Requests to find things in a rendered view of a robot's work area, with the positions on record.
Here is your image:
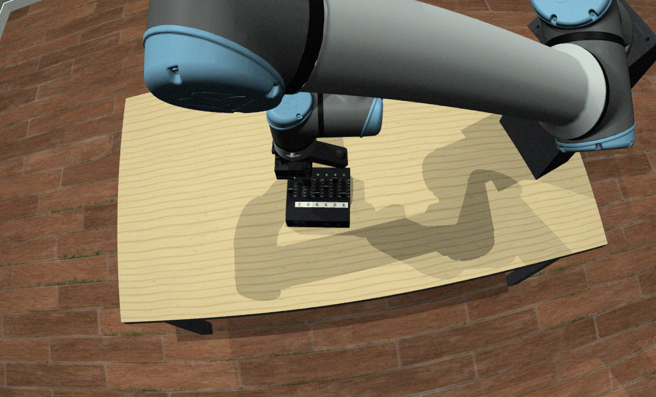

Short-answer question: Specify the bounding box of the black lighting desk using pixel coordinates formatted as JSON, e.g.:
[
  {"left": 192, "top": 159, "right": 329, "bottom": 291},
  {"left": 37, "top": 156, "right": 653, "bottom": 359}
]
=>
[{"left": 285, "top": 167, "right": 350, "bottom": 228}]

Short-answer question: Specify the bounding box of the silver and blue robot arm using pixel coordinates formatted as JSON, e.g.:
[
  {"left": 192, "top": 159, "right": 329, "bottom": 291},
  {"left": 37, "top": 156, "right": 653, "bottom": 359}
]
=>
[{"left": 143, "top": 0, "right": 636, "bottom": 169}]

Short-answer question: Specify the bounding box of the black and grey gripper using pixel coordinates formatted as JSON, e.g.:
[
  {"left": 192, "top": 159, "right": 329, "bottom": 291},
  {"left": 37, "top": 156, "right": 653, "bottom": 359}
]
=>
[{"left": 271, "top": 142, "right": 313, "bottom": 186}]

